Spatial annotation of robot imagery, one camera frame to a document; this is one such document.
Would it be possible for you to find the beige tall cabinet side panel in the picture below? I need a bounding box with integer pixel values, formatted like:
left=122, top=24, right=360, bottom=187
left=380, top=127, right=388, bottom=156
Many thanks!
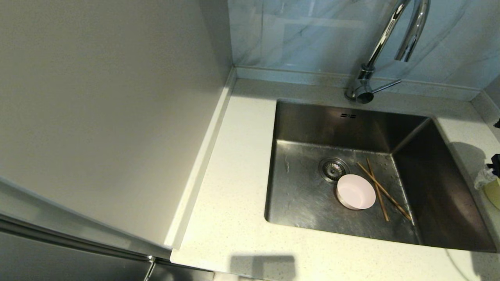
left=0, top=0, right=235, bottom=248

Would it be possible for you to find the brown wooden chopstick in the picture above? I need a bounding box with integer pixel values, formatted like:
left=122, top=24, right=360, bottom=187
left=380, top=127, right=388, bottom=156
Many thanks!
left=366, top=158, right=390, bottom=222
left=357, top=162, right=413, bottom=222

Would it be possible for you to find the silver cabinet trim strip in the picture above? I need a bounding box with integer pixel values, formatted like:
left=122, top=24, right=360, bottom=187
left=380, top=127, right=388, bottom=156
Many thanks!
left=0, top=211, right=154, bottom=262

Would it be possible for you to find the chrome gooseneck kitchen faucet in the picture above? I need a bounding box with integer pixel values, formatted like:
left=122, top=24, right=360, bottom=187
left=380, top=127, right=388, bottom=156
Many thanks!
left=344, top=0, right=431, bottom=104

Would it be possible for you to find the small chrome cabinet handle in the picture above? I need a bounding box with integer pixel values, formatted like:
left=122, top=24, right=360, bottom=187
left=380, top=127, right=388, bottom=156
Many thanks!
left=143, top=255, right=157, bottom=281

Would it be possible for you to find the stainless steel sink basin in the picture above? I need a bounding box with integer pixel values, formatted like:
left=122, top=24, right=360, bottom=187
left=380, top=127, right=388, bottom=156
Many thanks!
left=264, top=99, right=497, bottom=252

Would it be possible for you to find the yellow-green plastic bowl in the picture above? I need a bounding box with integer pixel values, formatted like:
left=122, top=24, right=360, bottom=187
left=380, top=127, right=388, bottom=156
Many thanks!
left=483, top=178, right=500, bottom=210

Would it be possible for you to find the grey tall cabinet door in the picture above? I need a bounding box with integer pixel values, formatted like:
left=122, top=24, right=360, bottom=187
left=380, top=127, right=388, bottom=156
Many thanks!
left=0, top=167, right=174, bottom=259

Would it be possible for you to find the pink plastic bowl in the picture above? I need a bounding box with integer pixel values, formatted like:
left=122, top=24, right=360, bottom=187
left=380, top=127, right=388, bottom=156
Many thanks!
left=336, top=174, right=377, bottom=211

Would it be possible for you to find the round metal drain strainer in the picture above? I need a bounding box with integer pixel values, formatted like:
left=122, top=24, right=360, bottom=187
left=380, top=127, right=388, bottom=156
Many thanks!
left=318, top=157, right=350, bottom=184

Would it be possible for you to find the white countertop upstand strip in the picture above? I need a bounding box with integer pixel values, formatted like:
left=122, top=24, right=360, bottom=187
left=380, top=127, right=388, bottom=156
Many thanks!
left=164, top=67, right=238, bottom=250

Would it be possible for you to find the glossy grey lower cabinet door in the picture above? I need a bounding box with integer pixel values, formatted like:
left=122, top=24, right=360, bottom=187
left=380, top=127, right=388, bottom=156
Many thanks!
left=0, top=222, right=214, bottom=281

